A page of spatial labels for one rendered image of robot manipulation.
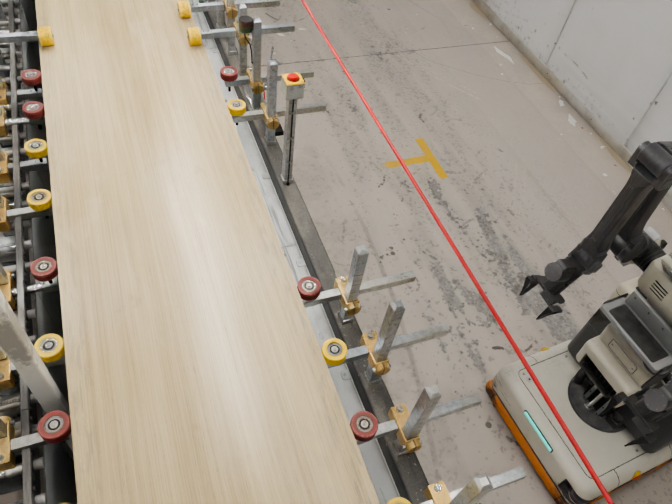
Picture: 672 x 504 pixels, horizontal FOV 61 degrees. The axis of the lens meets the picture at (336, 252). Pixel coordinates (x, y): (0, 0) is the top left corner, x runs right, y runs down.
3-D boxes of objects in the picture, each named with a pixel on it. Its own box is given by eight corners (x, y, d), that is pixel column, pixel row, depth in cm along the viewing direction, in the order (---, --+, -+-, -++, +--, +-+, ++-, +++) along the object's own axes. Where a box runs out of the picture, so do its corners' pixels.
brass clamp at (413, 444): (403, 408, 179) (406, 402, 175) (421, 449, 171) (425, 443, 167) (385, 414, 177) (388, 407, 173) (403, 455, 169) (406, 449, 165)
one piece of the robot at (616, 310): (611, 313, 199) (644, 277, 182) (668, 381, 184) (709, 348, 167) (576, 327, 193) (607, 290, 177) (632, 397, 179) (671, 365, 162)
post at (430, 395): (399, 448, 185) (436, 382, 148) (404, 458, 183) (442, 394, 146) (390, 451, 184) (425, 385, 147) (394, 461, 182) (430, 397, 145)
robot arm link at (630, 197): (686, 167, 136) (654, 138, 142) (669, 172, 134) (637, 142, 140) (602, 273, 170) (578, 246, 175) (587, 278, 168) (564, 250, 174)
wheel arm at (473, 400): (473, 397, 184) (477, 391, 181) (478, 406, 182) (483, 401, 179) (350, 436, 171) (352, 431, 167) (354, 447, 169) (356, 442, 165)
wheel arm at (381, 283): (410, 276, 211) (413, 269, 208) (414, 283, 209) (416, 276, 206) (299, 302, 198) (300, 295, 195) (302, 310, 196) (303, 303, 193)
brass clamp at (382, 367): (374, 338, 190) (377, 330, 187) (390, 373, 183) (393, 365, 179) (357, 342, 189) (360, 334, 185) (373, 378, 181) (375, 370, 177)
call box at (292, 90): (298, 89, 217) (299, 71, 211) (303, 100, 213) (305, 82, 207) (280, 91, 215) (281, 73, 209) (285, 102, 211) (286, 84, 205)
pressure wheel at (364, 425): (358, 457, 166) (364, 442, 157) (340, 436, 169) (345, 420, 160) (377, 440, 169) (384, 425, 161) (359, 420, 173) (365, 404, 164)
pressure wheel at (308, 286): (310, 317, 194) (313, 298, 185) (290, 306, 196) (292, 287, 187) (322, 301, 199) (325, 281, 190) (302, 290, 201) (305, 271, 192)
